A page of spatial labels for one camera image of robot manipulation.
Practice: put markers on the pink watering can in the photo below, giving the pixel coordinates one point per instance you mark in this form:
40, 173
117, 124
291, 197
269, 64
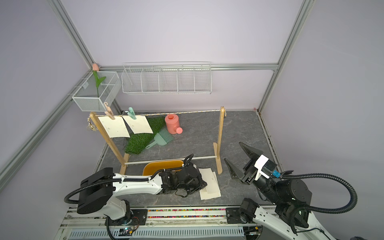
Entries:
173, 124

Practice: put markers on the pink artificial tulip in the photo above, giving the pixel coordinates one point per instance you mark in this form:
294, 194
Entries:
98, 80

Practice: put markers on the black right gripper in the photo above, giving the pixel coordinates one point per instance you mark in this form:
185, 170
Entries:
251, 171

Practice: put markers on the white mesh basket small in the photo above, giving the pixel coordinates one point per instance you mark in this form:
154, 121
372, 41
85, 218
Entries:
86, 95

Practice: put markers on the wooden drying rack frame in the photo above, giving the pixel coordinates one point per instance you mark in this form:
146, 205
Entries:
96, 125

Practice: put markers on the yellow plastic tray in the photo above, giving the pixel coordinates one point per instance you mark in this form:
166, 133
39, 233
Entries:
152, 167

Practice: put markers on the green dustpan brush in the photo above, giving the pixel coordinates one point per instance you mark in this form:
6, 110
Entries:
162, 138

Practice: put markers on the white wire basket long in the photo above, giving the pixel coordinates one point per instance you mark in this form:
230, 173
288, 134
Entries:
156, 78

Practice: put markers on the green artificial grass mat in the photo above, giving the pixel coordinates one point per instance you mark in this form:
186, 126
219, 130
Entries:
138, 142

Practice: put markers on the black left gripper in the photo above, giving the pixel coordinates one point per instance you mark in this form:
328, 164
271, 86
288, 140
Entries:
199, 185

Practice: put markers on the green clothespin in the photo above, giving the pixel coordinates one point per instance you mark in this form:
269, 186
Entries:
131, 113

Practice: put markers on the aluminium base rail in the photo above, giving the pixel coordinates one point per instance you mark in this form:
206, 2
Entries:
187, 223

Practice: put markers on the beige clothespin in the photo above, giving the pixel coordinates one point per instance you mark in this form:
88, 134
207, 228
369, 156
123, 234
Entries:
109, 111

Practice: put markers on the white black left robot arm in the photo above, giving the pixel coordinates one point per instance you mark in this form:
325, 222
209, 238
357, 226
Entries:
100, 192

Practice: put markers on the postcard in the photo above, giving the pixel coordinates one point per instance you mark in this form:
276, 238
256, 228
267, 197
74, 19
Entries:
205, 195
139, 125
209, 177
115, 128
213, 188

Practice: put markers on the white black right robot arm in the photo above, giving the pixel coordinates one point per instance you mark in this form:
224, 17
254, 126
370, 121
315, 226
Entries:
291, 217

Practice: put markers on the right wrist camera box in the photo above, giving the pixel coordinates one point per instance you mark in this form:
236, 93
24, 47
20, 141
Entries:
265, 168

